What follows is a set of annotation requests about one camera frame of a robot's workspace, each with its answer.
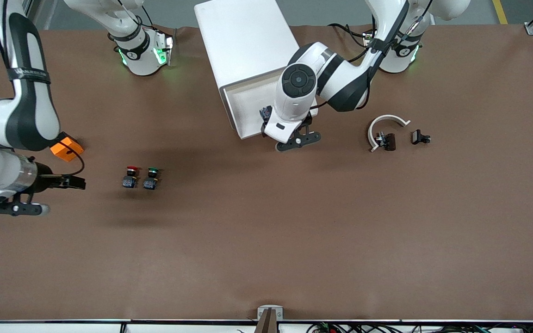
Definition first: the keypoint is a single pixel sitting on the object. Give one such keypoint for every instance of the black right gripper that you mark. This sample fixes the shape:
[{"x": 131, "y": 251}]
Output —
[{"x": 44, "y": 182}]

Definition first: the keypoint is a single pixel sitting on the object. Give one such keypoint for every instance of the small black clip part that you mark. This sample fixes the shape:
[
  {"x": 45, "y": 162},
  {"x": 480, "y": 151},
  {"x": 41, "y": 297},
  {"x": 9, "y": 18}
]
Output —
[{"x": 418, "y": 137}]

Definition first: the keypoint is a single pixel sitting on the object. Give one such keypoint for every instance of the red push button switch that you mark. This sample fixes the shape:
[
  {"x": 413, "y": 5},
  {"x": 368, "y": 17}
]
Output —
[{"x": 129, "y": 182}]

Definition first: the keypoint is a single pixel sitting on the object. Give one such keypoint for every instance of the white table frame edge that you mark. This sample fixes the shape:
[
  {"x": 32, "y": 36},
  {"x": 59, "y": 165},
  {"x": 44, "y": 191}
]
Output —
[{"x": 63, "y": 329}]

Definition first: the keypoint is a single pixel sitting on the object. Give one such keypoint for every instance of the grey metal bracket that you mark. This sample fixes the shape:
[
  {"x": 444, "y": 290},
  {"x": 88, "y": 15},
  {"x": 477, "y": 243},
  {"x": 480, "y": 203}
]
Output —
[{"x": 270, "y": 311}]

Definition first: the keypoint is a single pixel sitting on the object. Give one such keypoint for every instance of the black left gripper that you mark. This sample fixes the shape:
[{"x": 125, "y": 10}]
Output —
[{"x": 265, "y": 114}]

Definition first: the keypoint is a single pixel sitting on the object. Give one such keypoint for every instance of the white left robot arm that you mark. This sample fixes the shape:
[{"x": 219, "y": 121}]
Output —
[{"x": 299, "y": 81}]

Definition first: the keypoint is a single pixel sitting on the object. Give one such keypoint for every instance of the white curved plastic piece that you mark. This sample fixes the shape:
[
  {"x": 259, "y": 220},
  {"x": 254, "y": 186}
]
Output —
[{"x": 389, "y": 117}]

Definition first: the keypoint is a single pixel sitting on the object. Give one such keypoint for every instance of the orange black button enclosure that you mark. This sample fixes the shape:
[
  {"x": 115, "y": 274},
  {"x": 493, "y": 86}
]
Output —
[{"x": 58, "y": 150}]

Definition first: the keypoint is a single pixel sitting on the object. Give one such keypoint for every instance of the small brown terminal part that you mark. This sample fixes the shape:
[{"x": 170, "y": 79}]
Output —
[{"x": 388, "y": 141}]

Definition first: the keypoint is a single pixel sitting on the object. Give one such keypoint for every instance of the green push button switch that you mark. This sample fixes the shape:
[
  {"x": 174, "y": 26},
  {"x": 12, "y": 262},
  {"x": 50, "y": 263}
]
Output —
[{"x": 150, "y": 184}]

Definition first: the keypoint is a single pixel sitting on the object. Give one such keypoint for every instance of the brown table mat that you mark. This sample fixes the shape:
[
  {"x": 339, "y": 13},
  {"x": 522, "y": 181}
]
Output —
[{"x": 266, "y": 231}]

